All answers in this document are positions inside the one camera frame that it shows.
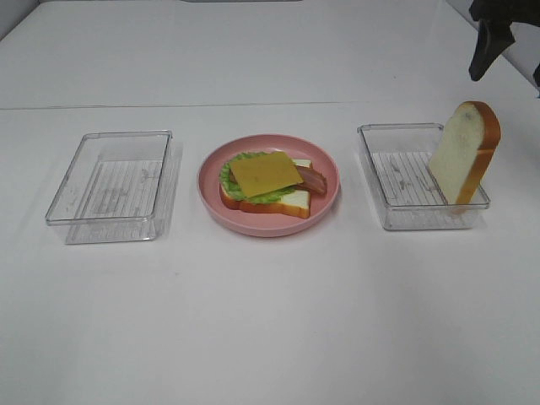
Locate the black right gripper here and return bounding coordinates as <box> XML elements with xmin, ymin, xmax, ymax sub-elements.
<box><xmin>468</xmin><ymin>0</ymin><xmax>540</xmax><ymax>87</ymax></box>

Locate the clear left plastic tray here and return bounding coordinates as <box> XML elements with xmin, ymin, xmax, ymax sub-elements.
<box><xmin>45</xmin><ymin>130</ymin><xmax>181</xmax><ymax>245</ymax></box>

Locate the yellow cheese slice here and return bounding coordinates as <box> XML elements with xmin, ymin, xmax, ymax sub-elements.
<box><xmin>229</xmin><ymin>151</ymin><xmax>303</xmax><ymax>197</ymax></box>

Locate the green lettuce leaf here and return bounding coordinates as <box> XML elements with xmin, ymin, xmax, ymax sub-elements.
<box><xmin>219</xmin><ymin>152</ymin><xmax>296</xmax><ymax>204</ymax></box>

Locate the pink round plate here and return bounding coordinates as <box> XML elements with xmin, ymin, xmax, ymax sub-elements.
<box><xmin>197</xmin><ymin>134</ymin><xmax>340</xmax><ymax>237</ymax></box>

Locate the tray bread slice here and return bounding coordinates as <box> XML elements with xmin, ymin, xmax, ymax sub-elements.
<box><xmin>429</xmin><ymin>100</ymin><xmax>501</xmax><ymax>205</ymax></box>
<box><xmin>219</xmin><ymin>185</ymin><xmax>311</xmax><ymax>219</ymax></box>

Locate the tray bacon strip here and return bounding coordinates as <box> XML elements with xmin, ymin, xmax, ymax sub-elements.
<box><xmin>295</xmin><ymin>165</ymin><xmax>327</xmax><ymax>195</ymax></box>

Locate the clear plastic tray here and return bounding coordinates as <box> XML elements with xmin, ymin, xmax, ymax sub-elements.
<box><xmin>45</xmin><ymin>130</ymin><xmax>181</xmax><ymax>245</ymax></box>
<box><xmin>357</xmin><ymin>123</ymin><xmax>490</xmax><ymax>231</ymax></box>

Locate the clear right plastic tray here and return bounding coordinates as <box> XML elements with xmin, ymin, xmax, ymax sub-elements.
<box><xmin>357</xmin><ymin>123</ymin><xmax>490</xmax><ymax>231</ymax></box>

